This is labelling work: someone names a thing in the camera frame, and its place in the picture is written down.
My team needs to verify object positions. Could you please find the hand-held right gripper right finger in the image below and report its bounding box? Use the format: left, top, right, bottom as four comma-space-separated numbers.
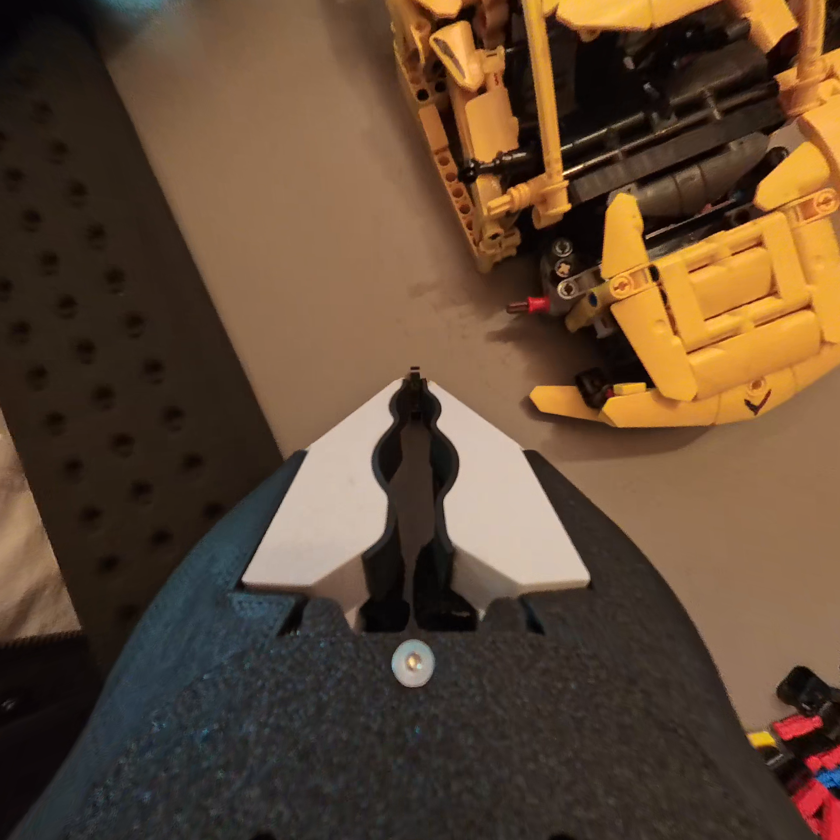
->
415, 379, 592, 632

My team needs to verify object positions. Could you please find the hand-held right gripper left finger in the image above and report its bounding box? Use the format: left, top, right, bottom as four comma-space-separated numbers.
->
240, 377, 416, 632

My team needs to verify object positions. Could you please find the yellow toy brick car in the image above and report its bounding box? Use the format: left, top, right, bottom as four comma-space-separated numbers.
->
387, 0, 840, 431

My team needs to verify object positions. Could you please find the grey desk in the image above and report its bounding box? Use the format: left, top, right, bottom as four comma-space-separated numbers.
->
98, 0, 840, 736

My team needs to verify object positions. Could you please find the perforated grey panel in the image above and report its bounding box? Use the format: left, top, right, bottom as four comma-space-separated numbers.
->
0, 13, 284, 664

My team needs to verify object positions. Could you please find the pile of mixed small bricks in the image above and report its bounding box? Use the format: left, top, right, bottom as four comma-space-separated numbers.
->
747, 664, 840, 840

